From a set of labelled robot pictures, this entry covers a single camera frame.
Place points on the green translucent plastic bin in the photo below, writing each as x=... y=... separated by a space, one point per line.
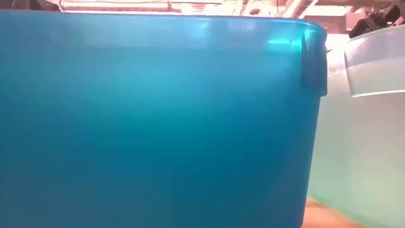
x=357 y=152

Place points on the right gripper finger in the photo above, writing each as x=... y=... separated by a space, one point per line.
x=367 y=26

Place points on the blue plastic bin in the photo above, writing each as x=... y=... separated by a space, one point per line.
x=152 y=126

